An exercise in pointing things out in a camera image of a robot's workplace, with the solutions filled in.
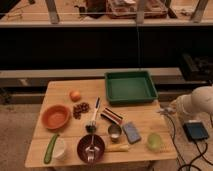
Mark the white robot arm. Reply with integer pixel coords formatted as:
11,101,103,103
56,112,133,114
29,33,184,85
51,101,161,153
158,86,213,117

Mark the green plastic tray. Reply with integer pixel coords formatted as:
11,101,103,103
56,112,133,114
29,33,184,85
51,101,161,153
105,71,158,105

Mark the striped red black cloth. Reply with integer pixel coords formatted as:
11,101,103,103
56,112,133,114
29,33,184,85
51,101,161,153
101,108,123,125

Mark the orange fruit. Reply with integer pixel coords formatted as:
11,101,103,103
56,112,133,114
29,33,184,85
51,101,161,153
69,91,81,102

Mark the bunch of dark grapes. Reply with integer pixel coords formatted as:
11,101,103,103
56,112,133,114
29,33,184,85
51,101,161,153
73,102,90,119

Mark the small metal cup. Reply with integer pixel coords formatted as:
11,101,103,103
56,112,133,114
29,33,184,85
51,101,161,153
108,124,122,139

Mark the blue sponge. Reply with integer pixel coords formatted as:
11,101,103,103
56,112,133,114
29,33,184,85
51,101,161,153
122,122,141,144

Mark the orange plastic bowl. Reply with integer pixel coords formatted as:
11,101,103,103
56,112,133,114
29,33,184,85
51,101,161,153
41,105,71,130

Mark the yellow corn cob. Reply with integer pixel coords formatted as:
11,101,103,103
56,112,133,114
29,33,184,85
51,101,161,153
105,144,130,152

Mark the dark maroon bowl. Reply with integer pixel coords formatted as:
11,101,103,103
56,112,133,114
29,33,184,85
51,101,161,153
77,135,105,164

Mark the silver fork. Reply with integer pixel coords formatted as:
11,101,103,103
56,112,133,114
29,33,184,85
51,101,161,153
85,138,95,163

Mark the green plastic cup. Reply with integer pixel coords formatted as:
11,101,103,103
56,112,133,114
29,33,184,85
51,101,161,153
146,133,163,152

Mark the white cup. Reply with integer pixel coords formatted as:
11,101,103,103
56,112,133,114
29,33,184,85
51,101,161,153
52,138,67,159

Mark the green cucumber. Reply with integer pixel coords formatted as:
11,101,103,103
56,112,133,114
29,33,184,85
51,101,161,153
43,134,60,164

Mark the blue black box on floor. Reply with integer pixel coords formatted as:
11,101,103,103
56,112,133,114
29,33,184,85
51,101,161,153
183,122,209,141

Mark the dish brush with white handle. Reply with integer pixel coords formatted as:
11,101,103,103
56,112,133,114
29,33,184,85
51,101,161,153
86,98,100,133

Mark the black floor cable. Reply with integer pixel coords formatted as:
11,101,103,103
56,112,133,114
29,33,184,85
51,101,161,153
162,113,213,171

